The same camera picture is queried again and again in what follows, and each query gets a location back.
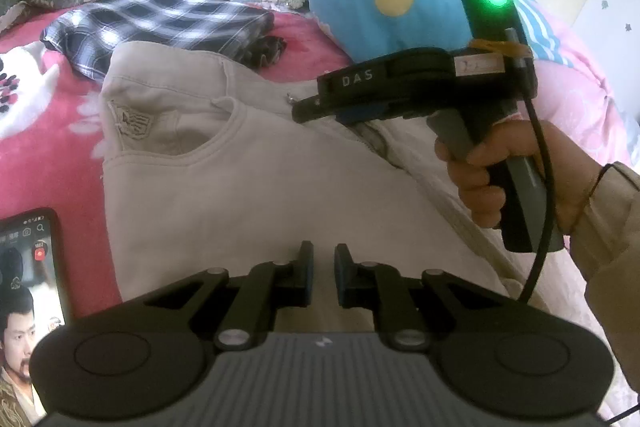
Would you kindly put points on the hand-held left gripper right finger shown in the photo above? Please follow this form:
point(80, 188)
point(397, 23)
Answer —
point(340, 281)

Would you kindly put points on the person's right forearm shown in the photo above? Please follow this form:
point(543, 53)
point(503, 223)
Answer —
point(615, 237)

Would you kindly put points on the blue pillow with yellow dot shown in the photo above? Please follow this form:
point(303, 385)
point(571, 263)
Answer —
point(360, 17)

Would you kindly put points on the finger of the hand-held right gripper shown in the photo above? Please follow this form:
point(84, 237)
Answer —
point(315, 109)

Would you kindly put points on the black smartphone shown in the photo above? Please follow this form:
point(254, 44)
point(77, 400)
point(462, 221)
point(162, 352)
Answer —
point(30, 307)

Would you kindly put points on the person's right hand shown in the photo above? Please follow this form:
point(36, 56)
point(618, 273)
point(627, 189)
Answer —
point(565, 167)

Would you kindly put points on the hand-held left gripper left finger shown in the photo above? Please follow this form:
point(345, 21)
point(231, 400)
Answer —
point(309, 279)

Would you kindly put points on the beige pants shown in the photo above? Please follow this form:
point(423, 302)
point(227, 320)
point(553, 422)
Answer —
point(250, 187)

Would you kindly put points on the black white plaid shirt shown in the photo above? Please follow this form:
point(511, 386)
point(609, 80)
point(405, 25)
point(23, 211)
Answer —
point(150, 22)

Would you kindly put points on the pink grey floral quilt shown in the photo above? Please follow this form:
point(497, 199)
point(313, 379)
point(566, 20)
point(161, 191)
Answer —
point(580, 82)

